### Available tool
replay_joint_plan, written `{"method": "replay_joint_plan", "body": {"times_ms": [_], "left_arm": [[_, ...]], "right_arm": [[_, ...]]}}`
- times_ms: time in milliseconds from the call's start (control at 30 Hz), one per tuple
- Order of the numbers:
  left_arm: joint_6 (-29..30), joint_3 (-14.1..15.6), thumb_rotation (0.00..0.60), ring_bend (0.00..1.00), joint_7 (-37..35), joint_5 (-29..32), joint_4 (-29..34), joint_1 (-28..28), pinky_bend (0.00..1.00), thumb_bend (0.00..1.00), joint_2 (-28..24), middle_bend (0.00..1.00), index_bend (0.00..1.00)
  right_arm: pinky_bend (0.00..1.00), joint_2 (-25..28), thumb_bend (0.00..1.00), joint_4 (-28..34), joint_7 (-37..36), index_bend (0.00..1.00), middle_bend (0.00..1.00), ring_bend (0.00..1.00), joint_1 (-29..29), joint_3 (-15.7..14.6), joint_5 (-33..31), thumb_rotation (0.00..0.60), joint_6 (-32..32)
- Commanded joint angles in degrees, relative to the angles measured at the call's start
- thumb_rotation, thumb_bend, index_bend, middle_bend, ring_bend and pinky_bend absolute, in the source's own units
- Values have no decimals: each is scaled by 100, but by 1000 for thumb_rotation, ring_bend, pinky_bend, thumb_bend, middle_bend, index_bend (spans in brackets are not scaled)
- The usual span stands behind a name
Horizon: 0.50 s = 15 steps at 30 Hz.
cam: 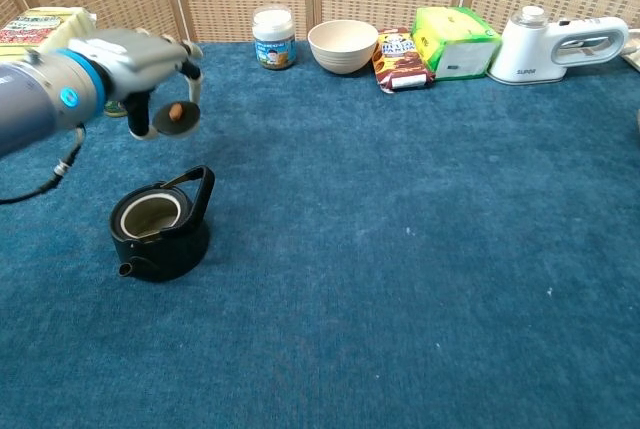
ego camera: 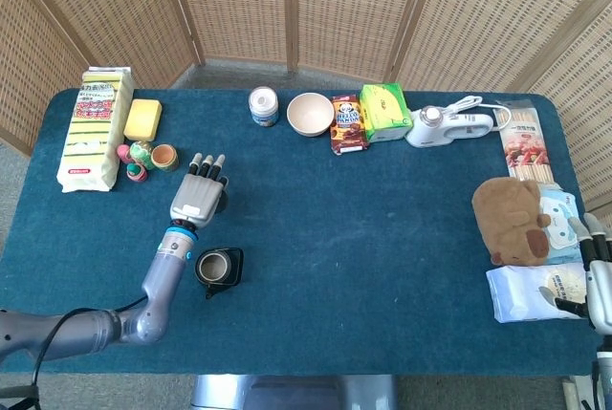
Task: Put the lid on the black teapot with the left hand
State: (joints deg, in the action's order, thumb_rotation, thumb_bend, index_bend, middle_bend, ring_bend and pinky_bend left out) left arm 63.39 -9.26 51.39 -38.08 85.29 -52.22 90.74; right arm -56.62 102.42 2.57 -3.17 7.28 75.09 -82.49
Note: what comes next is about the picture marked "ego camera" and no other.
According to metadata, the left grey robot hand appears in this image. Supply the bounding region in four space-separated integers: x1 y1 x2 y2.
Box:
169 152 230 229

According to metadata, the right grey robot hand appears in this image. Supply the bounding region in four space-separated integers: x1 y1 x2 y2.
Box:
538 212 612 334

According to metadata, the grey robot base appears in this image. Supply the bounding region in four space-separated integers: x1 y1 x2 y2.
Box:
190 374 398 410

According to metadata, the green nesting doll upper half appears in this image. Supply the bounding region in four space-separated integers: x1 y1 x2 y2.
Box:
128 140 155 171

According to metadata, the light blue wet wipes pack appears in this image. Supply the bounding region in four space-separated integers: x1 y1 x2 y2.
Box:
537 183 587 266

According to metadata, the white pouch pack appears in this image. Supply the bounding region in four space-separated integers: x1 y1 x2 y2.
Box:
485 262 597 324

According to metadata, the yellow sponge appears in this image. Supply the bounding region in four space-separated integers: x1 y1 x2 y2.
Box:
122 97 163 142

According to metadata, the jar with blue label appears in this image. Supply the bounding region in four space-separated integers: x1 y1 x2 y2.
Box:
248 86 280 128

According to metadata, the brown capybara plush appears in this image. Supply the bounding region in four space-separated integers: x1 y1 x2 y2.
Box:
471 177 552 268

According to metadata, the yellow sponge multipack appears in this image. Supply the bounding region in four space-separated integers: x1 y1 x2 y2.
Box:
55 65 135 194

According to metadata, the beige bowl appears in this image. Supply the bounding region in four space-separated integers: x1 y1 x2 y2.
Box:
286 92 336 138

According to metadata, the blue table cloth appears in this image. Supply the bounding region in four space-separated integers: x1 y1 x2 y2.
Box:
0 88 612 377

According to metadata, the bamboo skewer pack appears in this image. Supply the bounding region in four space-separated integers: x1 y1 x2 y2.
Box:
493 98 556 185

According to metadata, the Hello Panda snack box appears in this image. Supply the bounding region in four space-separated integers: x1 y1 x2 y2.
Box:
330 94 370 157

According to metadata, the wicker folding screen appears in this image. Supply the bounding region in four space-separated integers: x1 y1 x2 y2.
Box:
0 0 612 220

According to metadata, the green tissue pack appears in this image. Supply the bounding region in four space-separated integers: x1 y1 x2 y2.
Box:
359 82 414 143

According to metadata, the white handheld garment steamer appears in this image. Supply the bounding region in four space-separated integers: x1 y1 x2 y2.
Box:
404 104 494 149

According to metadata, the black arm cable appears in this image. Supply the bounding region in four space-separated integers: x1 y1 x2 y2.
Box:
29 295 147 410

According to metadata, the white power cable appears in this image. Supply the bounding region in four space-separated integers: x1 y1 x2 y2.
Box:
442 95 501 119

